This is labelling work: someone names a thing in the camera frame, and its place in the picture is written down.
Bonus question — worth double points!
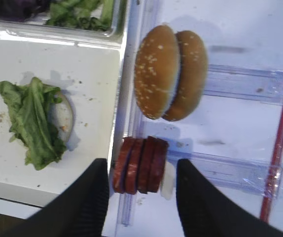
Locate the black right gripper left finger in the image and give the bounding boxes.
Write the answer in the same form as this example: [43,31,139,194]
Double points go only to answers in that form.
[1,158,109,237]

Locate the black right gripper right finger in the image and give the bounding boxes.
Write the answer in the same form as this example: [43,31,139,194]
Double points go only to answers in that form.
[176,158,283,237]

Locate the green lettuce leaf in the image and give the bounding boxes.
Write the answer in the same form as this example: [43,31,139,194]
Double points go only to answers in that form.
[0,77,67,170]

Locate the meat patty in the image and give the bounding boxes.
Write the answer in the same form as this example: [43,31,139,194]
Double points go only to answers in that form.
[125,138,145,195]
[112,137,135,194]
[137,136,158,194]
[147,139,169,193]

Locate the green lettuce in container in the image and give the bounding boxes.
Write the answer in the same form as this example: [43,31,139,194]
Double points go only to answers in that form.
[45,0,114,32]

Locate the white pusher block right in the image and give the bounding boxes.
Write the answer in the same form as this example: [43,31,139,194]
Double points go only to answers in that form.
[160,161,176,200]

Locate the clear track lower right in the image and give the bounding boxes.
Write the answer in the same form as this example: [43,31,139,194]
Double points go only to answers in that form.
[168,140,283,199]

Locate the clear track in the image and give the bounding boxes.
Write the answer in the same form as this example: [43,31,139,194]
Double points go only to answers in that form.
[168,140,283,199]
[204,65,283,105]

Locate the bun bottom on tray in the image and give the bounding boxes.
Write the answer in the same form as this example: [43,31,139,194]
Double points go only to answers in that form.
[48,92,74,144]

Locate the cream metal tray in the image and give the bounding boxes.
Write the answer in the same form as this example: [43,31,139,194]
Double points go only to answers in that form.
[0,19,127,207]

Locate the rear sesame bun top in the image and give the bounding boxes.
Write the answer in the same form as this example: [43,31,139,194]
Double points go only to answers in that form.
[162,30,208,121]

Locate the sesame bun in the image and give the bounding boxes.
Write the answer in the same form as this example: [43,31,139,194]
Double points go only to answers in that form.
[134,25,180,119]
[162,30,208,121]

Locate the clear track upper right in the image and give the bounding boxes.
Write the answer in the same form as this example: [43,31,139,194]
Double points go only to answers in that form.
[204,65,283,105]

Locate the front sesame bun top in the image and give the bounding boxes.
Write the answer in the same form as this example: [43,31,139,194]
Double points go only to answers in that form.
[134,25,180,119]

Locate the clear plastic container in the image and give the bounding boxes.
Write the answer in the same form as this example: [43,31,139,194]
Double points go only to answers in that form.
[0,0,128,50]

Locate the purple cabbage leaves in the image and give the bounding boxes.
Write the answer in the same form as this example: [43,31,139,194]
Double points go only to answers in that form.
[0,0,51,22]

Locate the red plastic rail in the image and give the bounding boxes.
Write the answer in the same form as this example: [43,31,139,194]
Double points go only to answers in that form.
[259,104,283,223]

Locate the clear rail right of tray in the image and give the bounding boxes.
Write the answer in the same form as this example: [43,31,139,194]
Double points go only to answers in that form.
[116,0,162,232]

